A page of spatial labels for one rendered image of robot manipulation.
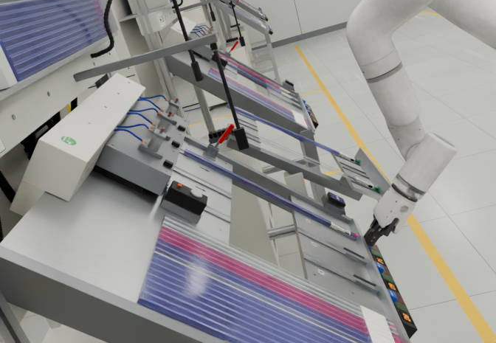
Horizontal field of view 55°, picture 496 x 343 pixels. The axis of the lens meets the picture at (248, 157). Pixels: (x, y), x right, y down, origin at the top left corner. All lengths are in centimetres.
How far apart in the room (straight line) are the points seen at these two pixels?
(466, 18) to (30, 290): 95
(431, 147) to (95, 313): 86
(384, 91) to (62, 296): 81
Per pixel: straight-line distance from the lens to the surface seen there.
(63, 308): 69
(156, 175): 92
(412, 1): 106
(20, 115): 77
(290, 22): 868
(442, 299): 221
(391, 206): 127
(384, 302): 111
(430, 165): 124
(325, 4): 873
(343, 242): 126
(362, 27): 112
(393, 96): 116
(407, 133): 132
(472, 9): 114
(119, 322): 68
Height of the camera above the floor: 145
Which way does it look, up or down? 21 degrees down
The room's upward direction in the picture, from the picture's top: 17 degrees counter-clockwise
